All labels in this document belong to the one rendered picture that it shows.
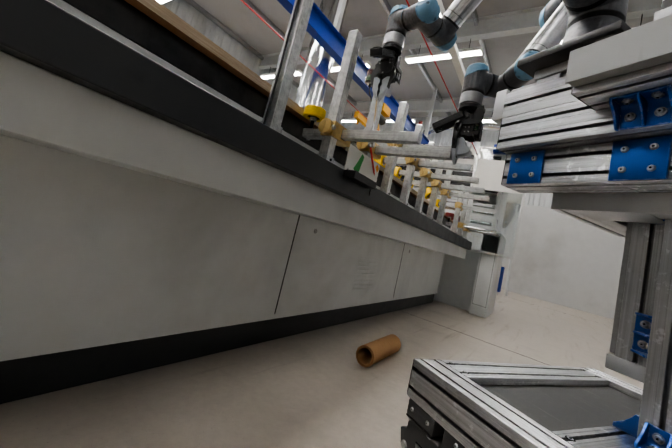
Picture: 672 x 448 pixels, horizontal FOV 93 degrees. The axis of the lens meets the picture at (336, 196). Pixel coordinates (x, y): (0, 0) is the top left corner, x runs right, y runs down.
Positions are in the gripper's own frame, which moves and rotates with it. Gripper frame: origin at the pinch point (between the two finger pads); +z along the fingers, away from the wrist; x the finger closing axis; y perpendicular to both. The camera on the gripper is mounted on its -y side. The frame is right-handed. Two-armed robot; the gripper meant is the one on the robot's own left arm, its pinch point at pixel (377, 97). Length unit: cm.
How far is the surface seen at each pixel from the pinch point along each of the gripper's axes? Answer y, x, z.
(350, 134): -8.5, 2.0, 17.1
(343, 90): -12.4, 6.1, 3.5
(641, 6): 473, -129, -376
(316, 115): -9.2, 17.5, 10.8
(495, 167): 266, -4, -54
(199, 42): -52, 24, 10
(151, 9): -64, 24, 10
